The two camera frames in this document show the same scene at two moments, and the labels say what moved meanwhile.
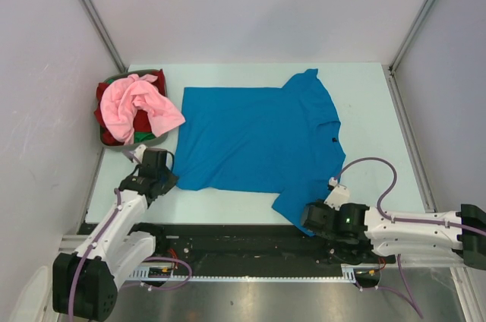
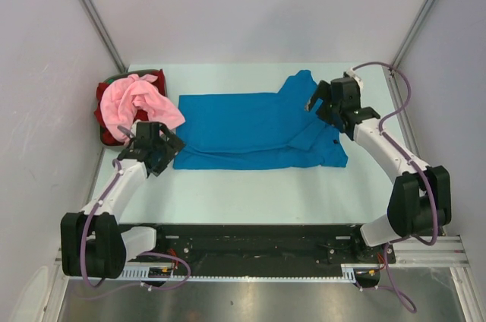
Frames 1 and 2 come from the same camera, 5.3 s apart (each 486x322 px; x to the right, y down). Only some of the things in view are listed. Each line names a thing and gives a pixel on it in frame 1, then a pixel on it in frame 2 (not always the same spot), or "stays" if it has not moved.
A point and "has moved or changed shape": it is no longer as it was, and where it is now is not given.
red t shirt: x=142 y=121 stays
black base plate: x=187 y=250 stays
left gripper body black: x=168 y=179 to x=159 y=147
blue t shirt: x=285 y=141 has moved or changed shape
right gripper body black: x=323 y=234 to x=329 y=99
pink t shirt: x=122 y=98 stays
